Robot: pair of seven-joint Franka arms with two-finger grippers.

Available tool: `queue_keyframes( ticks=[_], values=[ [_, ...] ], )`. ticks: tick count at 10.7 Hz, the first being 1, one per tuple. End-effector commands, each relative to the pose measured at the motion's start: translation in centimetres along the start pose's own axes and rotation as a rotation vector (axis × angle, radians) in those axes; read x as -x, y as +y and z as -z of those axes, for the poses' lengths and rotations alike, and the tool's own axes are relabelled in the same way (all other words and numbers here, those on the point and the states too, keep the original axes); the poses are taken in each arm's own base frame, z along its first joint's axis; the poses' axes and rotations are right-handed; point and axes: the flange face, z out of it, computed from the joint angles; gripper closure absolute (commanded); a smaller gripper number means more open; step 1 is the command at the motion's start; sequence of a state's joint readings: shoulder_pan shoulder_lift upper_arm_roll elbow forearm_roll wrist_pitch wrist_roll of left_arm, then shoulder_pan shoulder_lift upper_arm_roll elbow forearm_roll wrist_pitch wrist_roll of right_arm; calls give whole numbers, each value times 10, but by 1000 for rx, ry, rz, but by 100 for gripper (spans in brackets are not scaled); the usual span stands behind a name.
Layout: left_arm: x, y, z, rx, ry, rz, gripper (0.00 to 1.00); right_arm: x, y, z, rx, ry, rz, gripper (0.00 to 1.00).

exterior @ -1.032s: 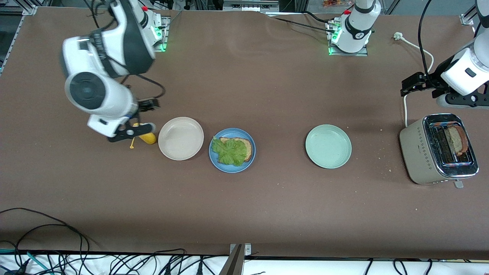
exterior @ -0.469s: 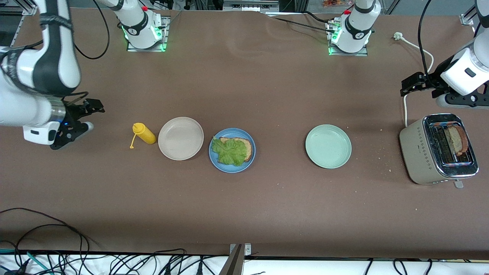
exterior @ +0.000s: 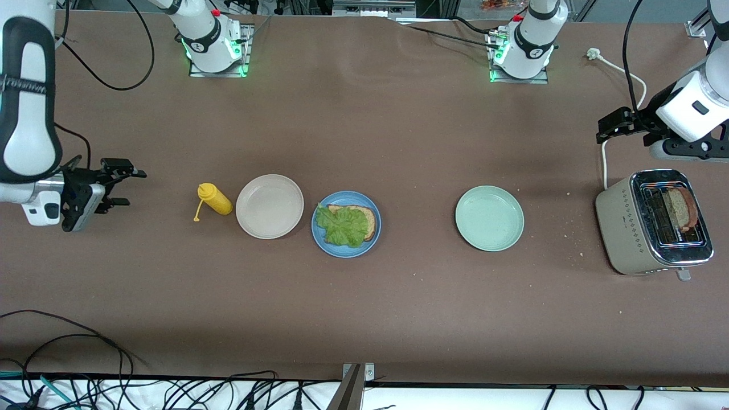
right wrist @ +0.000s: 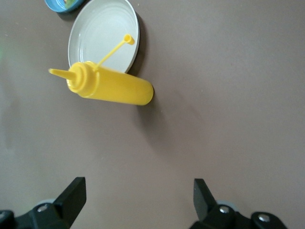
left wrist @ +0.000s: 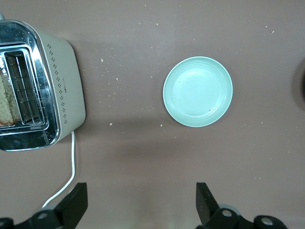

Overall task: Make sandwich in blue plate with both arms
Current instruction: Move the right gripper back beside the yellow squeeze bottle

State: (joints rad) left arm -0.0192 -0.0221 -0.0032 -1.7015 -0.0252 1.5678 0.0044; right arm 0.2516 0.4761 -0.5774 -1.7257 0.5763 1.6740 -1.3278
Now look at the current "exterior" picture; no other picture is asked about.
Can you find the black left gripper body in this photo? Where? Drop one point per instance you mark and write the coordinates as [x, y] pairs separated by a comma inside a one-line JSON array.
[[642, 120]]

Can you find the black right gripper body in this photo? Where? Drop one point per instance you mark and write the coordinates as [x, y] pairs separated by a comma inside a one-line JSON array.
[[81, 180]]

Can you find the brown bread slice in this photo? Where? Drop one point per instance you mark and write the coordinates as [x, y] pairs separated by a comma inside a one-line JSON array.
[[682, 208], [370, 219]]

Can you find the yellow mustard squeeze bottle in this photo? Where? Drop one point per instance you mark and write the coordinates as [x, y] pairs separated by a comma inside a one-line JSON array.
[[217, 201]]

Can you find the green lettuce leaf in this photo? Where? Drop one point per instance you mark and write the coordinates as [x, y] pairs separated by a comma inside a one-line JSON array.
[[344, 228]]

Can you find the light green round plate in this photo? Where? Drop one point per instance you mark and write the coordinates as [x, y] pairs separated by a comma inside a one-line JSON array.
[[489, 218]]

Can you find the beige round plate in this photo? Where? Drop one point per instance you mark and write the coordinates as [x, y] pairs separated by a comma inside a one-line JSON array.
[[269, 206]]

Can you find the blue round plate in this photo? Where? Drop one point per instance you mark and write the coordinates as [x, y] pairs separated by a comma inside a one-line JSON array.
[[327, 250]]

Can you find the beige chrome toaster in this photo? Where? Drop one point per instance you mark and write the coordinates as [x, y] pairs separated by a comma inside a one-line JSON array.
[[623, 228]]

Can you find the aluminium profile bar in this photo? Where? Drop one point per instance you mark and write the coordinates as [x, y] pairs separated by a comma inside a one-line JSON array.
[[696, 28]]

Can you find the small orange object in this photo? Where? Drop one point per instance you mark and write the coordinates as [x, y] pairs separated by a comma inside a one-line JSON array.
[[501, 4]]

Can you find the grey power strip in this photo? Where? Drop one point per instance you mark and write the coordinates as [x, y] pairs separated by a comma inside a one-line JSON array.
[[373, 8]]

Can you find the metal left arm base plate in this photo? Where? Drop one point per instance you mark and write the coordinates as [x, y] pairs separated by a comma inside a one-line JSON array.
[[521, 81]]

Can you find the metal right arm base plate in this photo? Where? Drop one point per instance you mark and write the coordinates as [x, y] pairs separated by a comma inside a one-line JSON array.
[[248, 57]]

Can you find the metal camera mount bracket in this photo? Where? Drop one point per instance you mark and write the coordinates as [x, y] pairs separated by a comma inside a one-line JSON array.
[[356, 376]]

